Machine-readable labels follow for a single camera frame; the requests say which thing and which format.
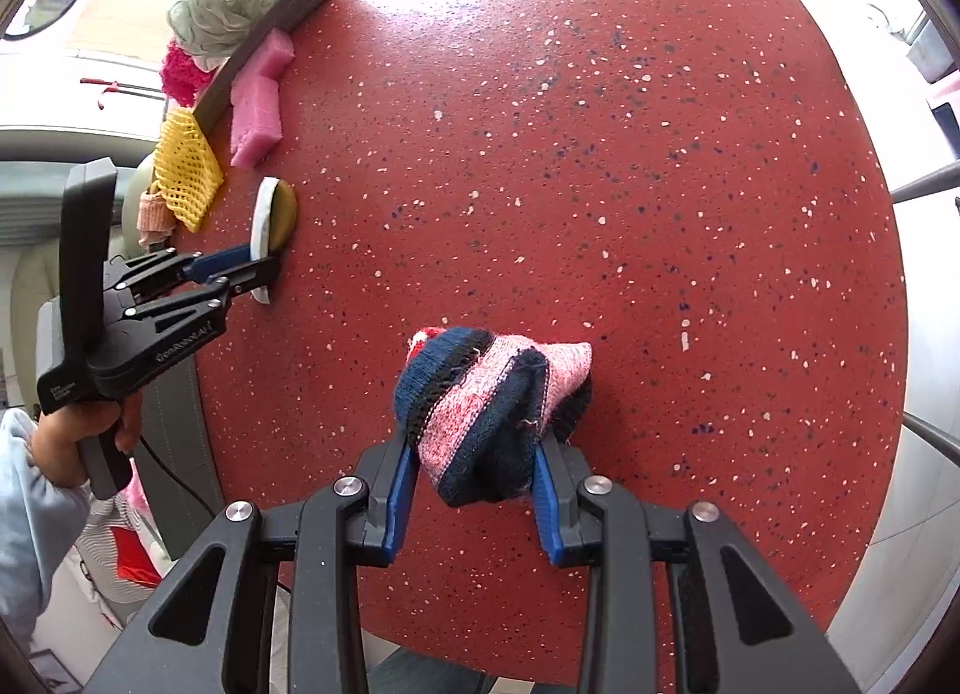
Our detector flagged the grey shallow tray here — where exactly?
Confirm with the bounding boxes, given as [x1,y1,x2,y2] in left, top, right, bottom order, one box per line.
[194,0,328,134]

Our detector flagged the light blue left sleeve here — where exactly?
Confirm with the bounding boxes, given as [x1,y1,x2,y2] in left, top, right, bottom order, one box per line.
[0,410,89,652]

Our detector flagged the green leather sofa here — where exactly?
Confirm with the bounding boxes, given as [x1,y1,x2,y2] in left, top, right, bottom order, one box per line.
[2,128,155,408]

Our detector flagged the person's jeans legs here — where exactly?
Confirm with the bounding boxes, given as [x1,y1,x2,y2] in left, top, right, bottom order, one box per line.
[368,648,496,694]

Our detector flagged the brown round powder puff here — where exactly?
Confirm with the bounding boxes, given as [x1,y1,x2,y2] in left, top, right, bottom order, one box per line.
[268,181,298,254]

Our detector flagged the pink navy striped sock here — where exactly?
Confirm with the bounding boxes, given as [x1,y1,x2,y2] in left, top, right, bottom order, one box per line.
[394,327,594,507]

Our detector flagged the person's left hand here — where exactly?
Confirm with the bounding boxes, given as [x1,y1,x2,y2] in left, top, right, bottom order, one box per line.
[29,393,143,488]

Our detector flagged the magenta pom pom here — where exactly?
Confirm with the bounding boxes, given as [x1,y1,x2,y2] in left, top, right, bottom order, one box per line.
[160,40,213,107]

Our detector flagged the yellow foam net sleeve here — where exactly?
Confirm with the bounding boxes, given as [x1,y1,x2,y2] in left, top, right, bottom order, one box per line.
[151,107,224,233]

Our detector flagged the peach rolled sock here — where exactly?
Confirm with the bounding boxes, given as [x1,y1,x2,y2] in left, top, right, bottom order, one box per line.
[137,185,178,247]

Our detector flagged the pink foam block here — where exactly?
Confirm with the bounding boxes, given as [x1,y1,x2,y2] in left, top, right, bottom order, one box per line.
[229,28,295,169]

